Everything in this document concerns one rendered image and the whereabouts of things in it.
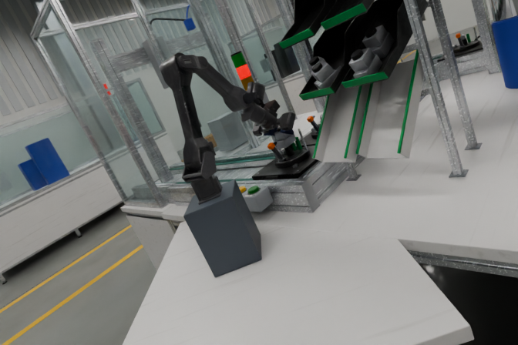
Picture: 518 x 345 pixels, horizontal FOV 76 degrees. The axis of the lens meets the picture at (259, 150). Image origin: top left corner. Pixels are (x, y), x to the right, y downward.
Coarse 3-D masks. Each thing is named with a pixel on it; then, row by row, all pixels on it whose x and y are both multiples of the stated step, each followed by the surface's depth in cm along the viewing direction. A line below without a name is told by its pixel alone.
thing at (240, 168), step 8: (264, 152) 154; (272, 152) 149; (280, 152) 145; (216, 160) 182; (224, 160) 176; (232, 160) 172; (240, 160) 164; (248, 160) 158; (256, 160) 153; (264, 160) 149; (272, 160) 146; (224, 168) 174; (232, 168) 169; (240, 168) 164; (248, 168) 158; (256, 168) 152; (224, 176) 161; (232, 176) 155; (240, 176) 150; (248, 176) 145
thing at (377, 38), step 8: (368, 32) 84; (376, 32) 83; (384, 32) 84; (368, 40) 84; (376, 40) 83; (384, 40) 84; (392, 40) 86; (376, 48) 84; (384, 48) 84; (384, 56) 84
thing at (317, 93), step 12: (348, 24) 103; (324, 36) 104; (336, 36) 107; (348, 36) 92; (324, 48) 104; (336, 48) 107; (348, 48) 92; (336, 60) 101; (348, 60) 92; (312, 84) 101; (336, 84) 89; (300, 96) 99; (312, 96) 95
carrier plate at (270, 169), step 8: (312, 152) 122; (304, 160) 117; (312, 160) 114; (264, 168) 128; (272, 168) 124; (288, 168) 116; (296, 168) 113; (304, 168) 110; (256, 176) 123; (264, 176) 120; (280, 176) 114; (288, 176) 111; (296, 176) 109
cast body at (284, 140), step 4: (280, 128) 120; (276, 132) 121; (280, 132) 119; (276, 136) 121; (280, 136) 120; (284, 136) 119; (288, 136) 120; (292, 136) 122; (280, 140) 120; (284, 140) 119; (288, 140) 120; (292, 140) 121; (280, 144) 120; (284, 144) 119; (288, 144) 120; (280, 148) 121
